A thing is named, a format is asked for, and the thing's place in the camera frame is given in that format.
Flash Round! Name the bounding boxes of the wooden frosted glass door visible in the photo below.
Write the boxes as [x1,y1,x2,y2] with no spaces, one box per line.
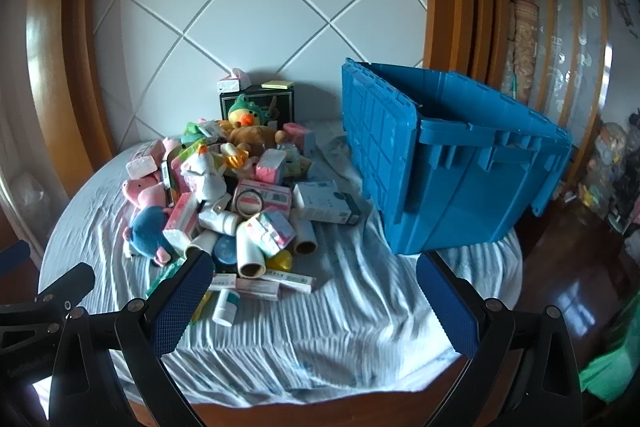
[515,0,640,188]

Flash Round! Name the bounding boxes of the white paper roll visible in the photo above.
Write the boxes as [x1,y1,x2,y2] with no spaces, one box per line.
[292,219,318,255]
[235,223,267,279]
[186,229,218,258]

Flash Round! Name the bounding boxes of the green white packet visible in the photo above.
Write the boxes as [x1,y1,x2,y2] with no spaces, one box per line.
[182,121,226,145]

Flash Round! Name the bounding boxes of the teal lidded jar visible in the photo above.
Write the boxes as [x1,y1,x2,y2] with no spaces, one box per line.
[212,237,240,265]

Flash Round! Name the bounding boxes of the large pink tissue pack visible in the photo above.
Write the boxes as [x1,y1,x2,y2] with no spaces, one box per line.
[162,192,201,253]

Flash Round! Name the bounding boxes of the brown bear plush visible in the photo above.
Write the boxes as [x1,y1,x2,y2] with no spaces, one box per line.
[230,124,286,158]

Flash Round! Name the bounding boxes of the colourful pastel tissue pack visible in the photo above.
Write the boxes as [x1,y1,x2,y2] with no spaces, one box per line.
[239,212,296,258]

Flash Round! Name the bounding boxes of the pink pig plush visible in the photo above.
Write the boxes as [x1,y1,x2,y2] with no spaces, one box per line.
[122,172,173,210]

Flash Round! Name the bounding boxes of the white bottle brown label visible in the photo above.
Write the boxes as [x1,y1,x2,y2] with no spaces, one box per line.
[200,212,241,235]

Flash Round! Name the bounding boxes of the small white bottle teal label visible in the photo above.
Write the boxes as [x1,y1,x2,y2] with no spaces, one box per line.
[212,289,240,327]

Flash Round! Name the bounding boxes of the slim white red box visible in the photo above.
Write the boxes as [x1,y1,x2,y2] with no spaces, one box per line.
[207,274,238,292]

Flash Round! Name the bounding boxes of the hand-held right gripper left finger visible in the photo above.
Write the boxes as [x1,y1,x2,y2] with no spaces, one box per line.
[47,249,216,427]

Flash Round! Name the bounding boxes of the black box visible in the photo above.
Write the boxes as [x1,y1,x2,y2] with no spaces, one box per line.
[218,84,296,130]

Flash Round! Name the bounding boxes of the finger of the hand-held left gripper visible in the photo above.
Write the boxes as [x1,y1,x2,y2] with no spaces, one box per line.
[0,241,32,269]
[0,263,96,350]

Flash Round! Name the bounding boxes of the green plastic bag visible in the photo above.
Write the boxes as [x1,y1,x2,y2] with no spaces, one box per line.
[580,292,640,403]

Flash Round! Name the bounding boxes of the pile of household clutter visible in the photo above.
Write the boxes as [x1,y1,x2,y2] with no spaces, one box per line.
[580,107,640,233]

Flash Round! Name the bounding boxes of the yellow duck plush green hat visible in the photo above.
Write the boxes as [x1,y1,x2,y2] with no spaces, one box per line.
[227,94,278,130]

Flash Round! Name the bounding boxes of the green yellow wet wipes pack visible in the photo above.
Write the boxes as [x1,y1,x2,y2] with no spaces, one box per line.
[145,257,213,323]

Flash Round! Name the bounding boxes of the white box teal edge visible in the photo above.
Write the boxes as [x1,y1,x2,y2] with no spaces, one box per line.
[292,181,362,225]

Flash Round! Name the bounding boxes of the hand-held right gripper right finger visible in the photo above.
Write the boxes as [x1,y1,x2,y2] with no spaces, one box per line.
[415,252,586,427]

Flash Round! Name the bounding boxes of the yellow plastic egg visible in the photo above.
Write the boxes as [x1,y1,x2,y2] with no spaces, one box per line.
[267,249,293,272]

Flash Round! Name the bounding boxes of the flat pink white box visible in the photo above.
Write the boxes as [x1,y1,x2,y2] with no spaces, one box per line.
[234,181,293,215]

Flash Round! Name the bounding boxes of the pink white tissue box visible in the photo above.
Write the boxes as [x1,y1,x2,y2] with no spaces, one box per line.
[217,68,252,94]

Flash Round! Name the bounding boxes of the slim white green box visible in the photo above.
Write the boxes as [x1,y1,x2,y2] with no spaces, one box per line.
[260,269,318,293]

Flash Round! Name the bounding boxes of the small pink tissue pack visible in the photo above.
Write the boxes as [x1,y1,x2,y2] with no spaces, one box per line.
[256,150,287,184]
[284,123,317,158]
[134,141,166,162]
[126,157,161,178]

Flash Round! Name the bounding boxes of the blue plastic storage crate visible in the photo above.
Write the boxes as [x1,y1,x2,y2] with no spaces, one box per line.
[341,58,573,256]

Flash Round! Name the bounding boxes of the white goose plush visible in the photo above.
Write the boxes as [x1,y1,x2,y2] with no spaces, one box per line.
[180,144,226,202]

